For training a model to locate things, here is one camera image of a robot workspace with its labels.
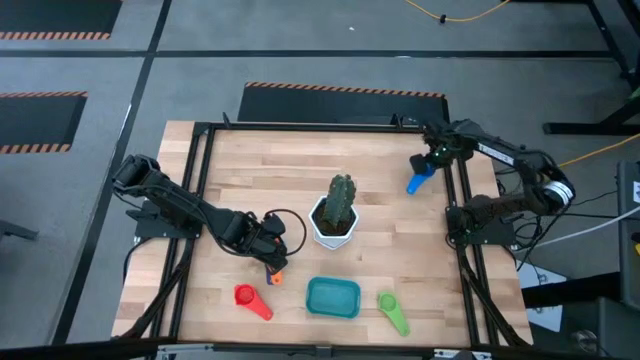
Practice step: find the grey stand foot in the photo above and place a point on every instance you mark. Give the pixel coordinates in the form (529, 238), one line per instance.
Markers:
(15, 231)

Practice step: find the black hazard-striped floor mat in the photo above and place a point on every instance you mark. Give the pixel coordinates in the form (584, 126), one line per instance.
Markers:
(60, 15)
(35, 120)
(340, 107)

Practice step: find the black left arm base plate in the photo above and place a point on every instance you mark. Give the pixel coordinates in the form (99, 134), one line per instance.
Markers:
(150, 231)

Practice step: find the teal plastic basket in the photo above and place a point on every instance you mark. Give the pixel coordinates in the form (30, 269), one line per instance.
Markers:
(332, 298)

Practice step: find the small light blue measuring cup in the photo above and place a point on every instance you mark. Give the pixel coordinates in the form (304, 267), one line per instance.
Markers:
(417, 182)

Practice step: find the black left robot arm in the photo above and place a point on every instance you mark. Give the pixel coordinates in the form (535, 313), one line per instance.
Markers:
(175, 197)

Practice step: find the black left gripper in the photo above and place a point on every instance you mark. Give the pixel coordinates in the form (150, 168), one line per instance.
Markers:
(255, 240)

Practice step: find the orange measuring cup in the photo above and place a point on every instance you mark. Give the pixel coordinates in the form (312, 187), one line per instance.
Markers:
(277, 278)

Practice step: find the black bar beside cabinet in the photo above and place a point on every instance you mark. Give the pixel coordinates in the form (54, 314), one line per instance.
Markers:
(570, 292)

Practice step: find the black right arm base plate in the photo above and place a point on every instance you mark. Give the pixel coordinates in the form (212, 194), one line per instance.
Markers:
(500, 236)

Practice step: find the green cactus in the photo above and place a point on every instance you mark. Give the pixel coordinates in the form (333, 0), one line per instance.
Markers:
(340, 200)

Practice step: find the white hexagonal plant pot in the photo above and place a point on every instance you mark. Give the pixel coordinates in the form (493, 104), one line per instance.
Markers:
(332, 241)

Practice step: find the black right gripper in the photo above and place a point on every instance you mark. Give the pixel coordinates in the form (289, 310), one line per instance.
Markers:
(442, 145)

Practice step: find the green measuring cup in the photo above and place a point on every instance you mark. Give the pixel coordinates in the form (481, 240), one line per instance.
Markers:
(387, 302)

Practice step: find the black rig crossbar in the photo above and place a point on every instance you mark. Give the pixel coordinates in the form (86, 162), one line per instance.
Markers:
(300, 350)

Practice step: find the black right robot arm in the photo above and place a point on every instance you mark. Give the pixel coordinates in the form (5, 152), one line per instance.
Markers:
(510, 155)

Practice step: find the black aluminium table frame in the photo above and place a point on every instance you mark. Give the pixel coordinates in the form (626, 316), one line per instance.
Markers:
(325, 127)

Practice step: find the white sheet on floor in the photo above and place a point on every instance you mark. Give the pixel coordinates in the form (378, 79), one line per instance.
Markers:
(545, 315)

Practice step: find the red measuring cup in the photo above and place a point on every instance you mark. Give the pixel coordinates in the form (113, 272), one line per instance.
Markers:
(245, 295)

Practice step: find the black metal stand legs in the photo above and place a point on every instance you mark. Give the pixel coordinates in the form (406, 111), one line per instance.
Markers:
(590, 128)

